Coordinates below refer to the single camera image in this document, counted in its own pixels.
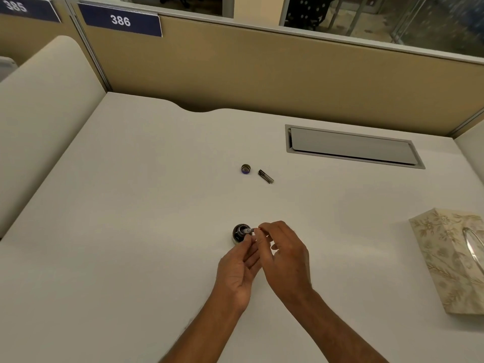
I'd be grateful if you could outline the person's left hand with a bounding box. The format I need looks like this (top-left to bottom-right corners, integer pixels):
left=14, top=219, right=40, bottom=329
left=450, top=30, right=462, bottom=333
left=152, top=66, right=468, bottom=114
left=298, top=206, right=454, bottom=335
left=210, top=236, right=264, bottom=313

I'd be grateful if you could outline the person's right hand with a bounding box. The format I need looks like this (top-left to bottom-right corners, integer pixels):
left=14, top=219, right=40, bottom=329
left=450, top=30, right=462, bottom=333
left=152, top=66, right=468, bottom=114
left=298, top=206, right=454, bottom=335
left=258, top=221, right=315, bottom=304

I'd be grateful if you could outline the black flashlight body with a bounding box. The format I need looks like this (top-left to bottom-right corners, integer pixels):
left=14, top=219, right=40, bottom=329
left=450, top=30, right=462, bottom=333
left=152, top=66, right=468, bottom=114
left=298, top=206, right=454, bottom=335
left=232, top=224, right=252, bottom=245

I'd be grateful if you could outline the person's left forearm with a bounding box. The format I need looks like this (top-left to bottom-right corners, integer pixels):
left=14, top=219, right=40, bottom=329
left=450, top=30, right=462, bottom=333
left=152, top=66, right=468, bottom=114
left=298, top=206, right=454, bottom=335
left=158, top=294, right=266, bottom=363

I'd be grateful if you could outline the person's right forearm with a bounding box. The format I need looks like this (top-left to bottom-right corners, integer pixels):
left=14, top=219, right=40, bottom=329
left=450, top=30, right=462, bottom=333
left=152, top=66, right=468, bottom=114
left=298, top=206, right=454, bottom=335
left=282, top=289, right=391, bottom=363

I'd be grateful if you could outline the beige desk partition panel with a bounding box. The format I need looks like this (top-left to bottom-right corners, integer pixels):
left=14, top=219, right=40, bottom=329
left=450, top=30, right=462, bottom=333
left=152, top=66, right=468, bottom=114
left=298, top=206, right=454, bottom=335
left=65, top=0, right=484, bottom=139

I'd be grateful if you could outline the floral beige tissue box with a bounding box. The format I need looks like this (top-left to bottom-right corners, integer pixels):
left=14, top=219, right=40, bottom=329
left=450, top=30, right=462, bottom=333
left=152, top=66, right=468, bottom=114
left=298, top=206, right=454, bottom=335
left=408, top=208, right=484, bottom=316

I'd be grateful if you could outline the cream rounded side divider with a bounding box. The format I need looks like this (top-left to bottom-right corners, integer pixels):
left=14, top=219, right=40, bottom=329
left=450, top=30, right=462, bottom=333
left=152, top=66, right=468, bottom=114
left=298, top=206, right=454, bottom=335
left=0, top=35, right=109, bottom=239

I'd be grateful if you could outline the black dotted office chair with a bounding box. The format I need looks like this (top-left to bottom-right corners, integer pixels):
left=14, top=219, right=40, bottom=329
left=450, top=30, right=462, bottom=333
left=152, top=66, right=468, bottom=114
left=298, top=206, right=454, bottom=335
left=284, top=0, right=336, bottom=30

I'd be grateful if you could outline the blue number sign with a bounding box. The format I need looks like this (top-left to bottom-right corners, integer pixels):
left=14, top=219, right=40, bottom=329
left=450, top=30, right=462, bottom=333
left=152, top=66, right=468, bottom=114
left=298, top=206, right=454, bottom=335
left=0, top=0, right=62, bottom=24
left=77, top=2, right=163, bottom=38

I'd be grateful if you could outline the beige neighbouring partition panel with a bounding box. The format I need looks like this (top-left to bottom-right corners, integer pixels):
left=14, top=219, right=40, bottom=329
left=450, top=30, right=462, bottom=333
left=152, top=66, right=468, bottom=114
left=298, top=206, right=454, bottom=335
left=0, top=11, right=78, bottom=68

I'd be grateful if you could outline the grey desk cable cover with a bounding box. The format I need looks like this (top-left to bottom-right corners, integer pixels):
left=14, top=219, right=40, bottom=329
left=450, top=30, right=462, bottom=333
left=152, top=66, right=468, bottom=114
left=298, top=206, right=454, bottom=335
left=285, top=124, right=426, bottom=170

